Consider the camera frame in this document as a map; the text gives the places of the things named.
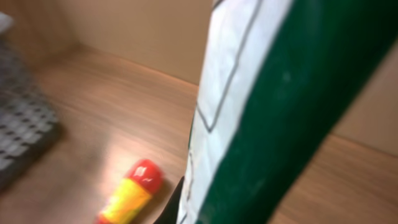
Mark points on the red yellow sauce bottle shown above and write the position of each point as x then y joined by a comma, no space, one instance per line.
133,193

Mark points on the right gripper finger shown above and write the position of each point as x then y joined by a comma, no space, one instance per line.
170,212

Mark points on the grey plastic mesh basket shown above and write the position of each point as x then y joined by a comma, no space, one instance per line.
29,125

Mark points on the green snack bag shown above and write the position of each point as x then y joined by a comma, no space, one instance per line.
277,76

